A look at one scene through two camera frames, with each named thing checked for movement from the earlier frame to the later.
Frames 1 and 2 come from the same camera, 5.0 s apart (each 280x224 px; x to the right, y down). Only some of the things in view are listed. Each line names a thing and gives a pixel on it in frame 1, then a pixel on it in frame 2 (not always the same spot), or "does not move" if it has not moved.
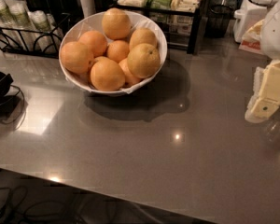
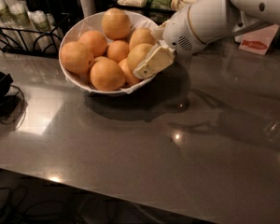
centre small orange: (118, 50) does not move
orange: (96, 42) does not move
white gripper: (276, 32) -> (178, 34)
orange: (143, 61) does not move
